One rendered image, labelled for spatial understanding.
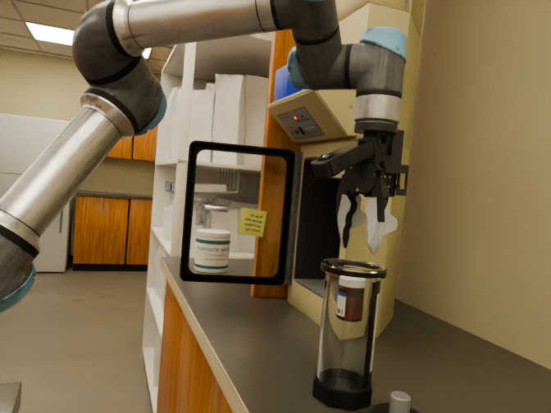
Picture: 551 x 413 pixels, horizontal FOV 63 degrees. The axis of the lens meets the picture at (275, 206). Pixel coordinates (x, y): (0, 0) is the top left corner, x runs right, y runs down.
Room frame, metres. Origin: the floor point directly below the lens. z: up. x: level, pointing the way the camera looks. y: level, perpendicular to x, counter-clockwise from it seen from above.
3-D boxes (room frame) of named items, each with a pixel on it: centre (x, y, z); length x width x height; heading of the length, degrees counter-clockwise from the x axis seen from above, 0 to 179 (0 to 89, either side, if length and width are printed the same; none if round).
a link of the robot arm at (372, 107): (0.76, -0.15, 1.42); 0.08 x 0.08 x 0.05
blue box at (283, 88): (1.23, -0.03, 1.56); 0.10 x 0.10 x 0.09; 20
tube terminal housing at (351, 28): (1.22, -0.23, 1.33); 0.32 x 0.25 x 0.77; 20
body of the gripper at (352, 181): (0.76, -0.16, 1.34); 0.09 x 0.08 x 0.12; 125
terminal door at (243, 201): (1.28, 0.10, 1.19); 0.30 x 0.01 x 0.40; 100
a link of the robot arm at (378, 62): (0.76, -0.15, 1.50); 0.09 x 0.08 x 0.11; 69
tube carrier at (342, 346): (0.74, -0.14, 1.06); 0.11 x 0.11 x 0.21
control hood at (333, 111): (1.15, -0.06, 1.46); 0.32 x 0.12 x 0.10; 20
